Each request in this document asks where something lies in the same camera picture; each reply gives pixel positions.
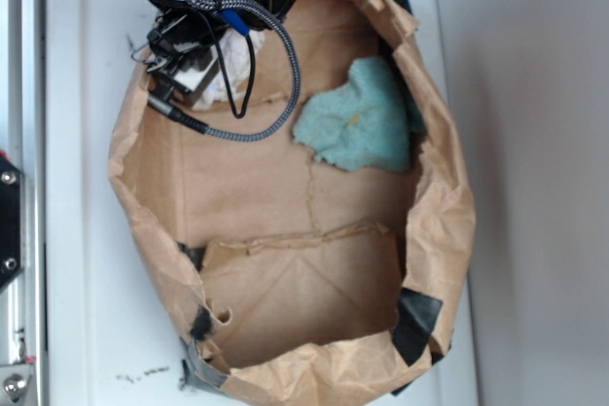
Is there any black tape piece right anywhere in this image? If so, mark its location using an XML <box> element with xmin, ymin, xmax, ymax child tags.
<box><xmin>390</xmin><ymin>287</ymin><xmax>444</xmax><ymax>366</ymax></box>

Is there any white paper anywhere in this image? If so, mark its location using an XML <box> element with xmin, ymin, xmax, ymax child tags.
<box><xmin>192</xmin><ymin>29</ymin><xmax>251</xmax><ymax>111</ymax></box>

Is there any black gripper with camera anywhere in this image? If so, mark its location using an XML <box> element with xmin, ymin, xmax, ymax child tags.
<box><xmin>146</xmin><ymin>0</ymin><xmax>297</xmax><ymax>106</ymax></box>

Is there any braided grey cable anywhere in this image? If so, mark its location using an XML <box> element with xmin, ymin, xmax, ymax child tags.
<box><xmin>89</xmin><ymin>0</ymin><xmax>304</xmax><ymax>142</ymax></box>

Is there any black tape piece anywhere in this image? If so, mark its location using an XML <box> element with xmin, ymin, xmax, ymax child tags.
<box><xmin>182</xmin><ymin>307</ymin><xmax>228</xmax><ymax>392</ymax></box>
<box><xmin>390</xmin><ymin>287</ymin><xmax>444</xmax><ymax>366</ymax></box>

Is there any teal green cloth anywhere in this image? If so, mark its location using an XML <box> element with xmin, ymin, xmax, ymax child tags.
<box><xmin>292</xmin><ymin>56</ymin><xmax>425</xmax><ymax>172</ymax></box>

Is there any thin black cable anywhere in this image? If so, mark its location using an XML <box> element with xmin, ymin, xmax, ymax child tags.
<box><xmin>32</xmin><ymin>0</ymin><xmax>261</xmax><ymax>120</ymax></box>

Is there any black tape piece left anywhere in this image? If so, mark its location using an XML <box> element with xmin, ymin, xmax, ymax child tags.
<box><xmin>182</xmin><ymin>307</ymin><xmax>228</xmax><ymax>392</ymax></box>

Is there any aluminium rail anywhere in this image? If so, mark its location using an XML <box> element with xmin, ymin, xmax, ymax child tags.
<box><xmin>1</xmin><ymin>0</ymin><xmax>48</xmax><ymax>405</ymax></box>

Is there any brown paper bag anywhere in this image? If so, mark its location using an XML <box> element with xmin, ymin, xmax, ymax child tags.
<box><xmin>108</xmin><ymin>0</ymin><xmax>476</xmax><ymax>405</ymax></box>

